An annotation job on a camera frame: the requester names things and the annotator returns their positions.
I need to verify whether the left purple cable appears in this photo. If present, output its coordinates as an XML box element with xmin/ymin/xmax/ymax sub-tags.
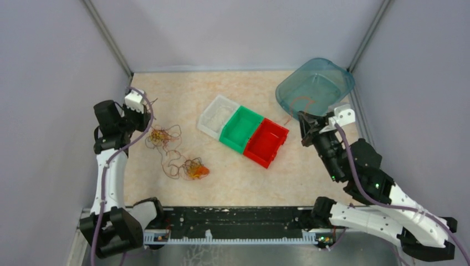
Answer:
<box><xmin>89</xmin><ymin>86</ymin><xmax>155</xmax><ymax>266</ymax></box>

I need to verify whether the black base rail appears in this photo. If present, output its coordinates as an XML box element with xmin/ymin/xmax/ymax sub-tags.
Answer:
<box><xmin>146</xmin><ymin>206</ymin><xmax>334</xmax><ymax>240</ymax></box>

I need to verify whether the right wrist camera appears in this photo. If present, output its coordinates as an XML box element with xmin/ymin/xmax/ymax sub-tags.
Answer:
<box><xmin>319</xmin><ymin>103</ymin><xmax>356</xmax><ymax>134</ymax></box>

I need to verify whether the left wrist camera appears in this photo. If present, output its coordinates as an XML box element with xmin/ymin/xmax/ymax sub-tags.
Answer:
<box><xmin>124</xmin><ymin>89</ymin><xmax>146</xmax><ymax>114</ymax></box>

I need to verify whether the red cable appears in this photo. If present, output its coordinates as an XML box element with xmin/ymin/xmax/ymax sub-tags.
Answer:
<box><xmin>282</xmin><ymin>96</ymin><xmax>316</xmax><ymax>126</ymax></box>

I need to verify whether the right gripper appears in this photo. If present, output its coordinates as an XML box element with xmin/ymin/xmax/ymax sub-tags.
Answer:
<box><xmin>296</xmin><ymin>110</ymin><xmax>344</xmax><ymax>182</ymax></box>

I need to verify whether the red plastic bin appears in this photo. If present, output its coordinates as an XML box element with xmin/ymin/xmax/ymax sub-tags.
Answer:
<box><xmin>243</xmin><ymin>118</ymin><xmax>289</xmax><ymax>169</ymax></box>

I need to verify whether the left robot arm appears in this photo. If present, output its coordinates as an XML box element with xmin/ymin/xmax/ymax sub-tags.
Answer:
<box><xmin>79</xmin><ymin>100</ymin><xmax>166</xmax><ymax>259</ymax></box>

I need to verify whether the cable bundle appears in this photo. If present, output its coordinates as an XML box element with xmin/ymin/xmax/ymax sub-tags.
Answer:
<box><xmin>144</xmin><ymin>97</ymin><xmax>211</xmax><ymax>181</ymax></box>

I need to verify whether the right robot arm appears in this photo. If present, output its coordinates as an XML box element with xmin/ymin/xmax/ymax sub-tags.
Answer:
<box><xmin>298</xmin><ymin>111</ymin><xmax>457</xmax><ymax>262</ymax></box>

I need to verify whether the green plastic bin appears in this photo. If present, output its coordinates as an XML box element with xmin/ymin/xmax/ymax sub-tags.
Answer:
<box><xmin>219</xmin><ymin>106</ymin><xmax>264</xmax><ymax>154</ymax></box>

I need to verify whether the teal transparent tub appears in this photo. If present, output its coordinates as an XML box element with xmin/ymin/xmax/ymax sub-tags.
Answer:
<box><xmin>275</xmin><ymin>58</ymin><xmax>355</xmax><ymax>125</ymax></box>

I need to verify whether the white plastic bin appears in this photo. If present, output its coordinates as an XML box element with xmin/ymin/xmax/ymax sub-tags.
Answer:
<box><xmin>196</xmin><ymin>94</ymin><xmax>241</xmax><ymax>140</ymax></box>

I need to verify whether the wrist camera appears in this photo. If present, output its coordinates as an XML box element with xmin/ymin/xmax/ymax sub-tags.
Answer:
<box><xmin>124</xmin><ymin>89</ymin><xmax>146</xmax><ymax>114</ymax></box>
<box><xmin>319</xmin><ymin>103</ymin><xmax>356</xmax><ymax>134</ymax></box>

